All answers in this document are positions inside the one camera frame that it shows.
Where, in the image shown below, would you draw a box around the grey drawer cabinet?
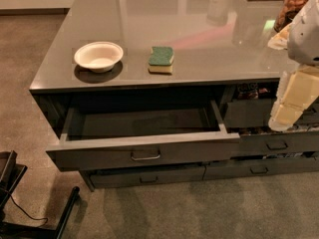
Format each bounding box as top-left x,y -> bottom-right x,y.
30,0 -> 319,189

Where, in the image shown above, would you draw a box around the grey upper right drawer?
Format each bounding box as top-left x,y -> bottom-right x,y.
223,99 -> 319,128

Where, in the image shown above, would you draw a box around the grey bottom left drawer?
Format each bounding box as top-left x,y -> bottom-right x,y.
88,163 -> 205,189

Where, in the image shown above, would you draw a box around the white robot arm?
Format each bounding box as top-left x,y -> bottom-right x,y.
268,0 -> 319,131

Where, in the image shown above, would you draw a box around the silver top drawer handle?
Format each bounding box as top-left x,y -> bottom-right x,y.
131,151 -> 160,161

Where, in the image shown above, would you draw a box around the snack packets in drawer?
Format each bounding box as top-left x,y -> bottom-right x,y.
234,83 -> 278,100

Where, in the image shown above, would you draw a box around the white paper bowl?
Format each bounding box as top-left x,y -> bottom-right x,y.
74,42 -> 124,73

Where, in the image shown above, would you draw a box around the green and yellow sponge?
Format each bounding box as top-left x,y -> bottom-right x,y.
149,46 -> 174,74

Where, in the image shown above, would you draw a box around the grey bottom right drawer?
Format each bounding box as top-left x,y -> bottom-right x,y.
203,157 -> 319,180

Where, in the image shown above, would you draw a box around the glass jar of nuts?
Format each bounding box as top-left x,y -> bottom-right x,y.
274,0 -> 308,32

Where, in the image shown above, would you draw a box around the grey top drawer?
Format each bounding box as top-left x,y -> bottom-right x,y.
47,101 -> 239,171

